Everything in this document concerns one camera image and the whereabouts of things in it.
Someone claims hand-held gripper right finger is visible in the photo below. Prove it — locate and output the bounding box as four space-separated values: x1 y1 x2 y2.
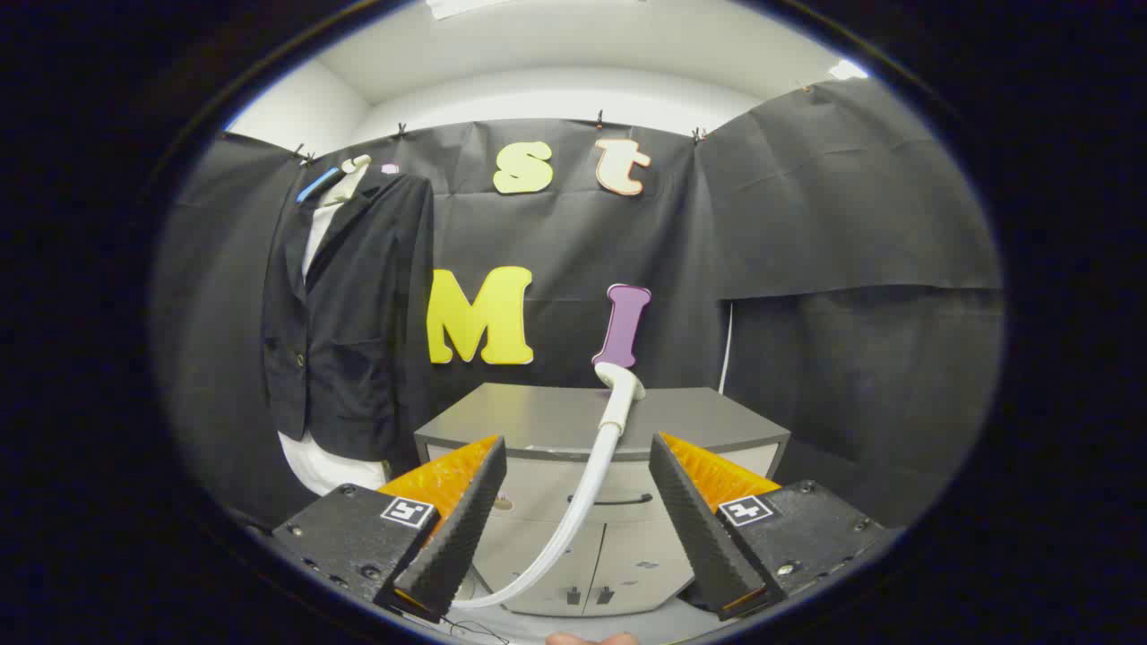
649 432 888 621

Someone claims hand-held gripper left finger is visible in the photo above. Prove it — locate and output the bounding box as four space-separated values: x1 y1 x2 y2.
272 435 508 624

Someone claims white garment steamer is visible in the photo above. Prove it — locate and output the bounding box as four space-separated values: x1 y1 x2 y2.
448 361 646 611

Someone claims white shirt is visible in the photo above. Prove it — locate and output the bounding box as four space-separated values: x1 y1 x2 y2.
278 202 391 496

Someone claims black suit jacket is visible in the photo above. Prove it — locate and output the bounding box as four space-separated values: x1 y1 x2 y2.
261 170 437 464

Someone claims white clothes hanger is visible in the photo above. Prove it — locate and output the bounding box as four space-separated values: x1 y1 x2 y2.
318 154 373 209

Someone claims grey cabinet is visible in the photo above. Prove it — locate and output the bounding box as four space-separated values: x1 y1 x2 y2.
414 383 791 619

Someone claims black backdrop cloth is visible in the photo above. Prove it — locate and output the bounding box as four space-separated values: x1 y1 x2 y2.
152 79 1005 538

